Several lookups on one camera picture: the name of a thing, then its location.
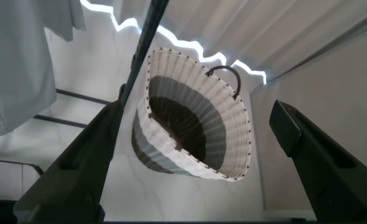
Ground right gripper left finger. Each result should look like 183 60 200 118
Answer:
13 99 125 223

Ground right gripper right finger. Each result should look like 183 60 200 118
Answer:
269 99 367 223

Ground pale grey shorts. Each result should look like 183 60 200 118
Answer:
0 0 86 137

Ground white laundry basket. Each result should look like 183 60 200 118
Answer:
131 47 253 182

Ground black clothes rack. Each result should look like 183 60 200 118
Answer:
33 0 170 129

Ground white curtain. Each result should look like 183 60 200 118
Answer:
80 0 367 85

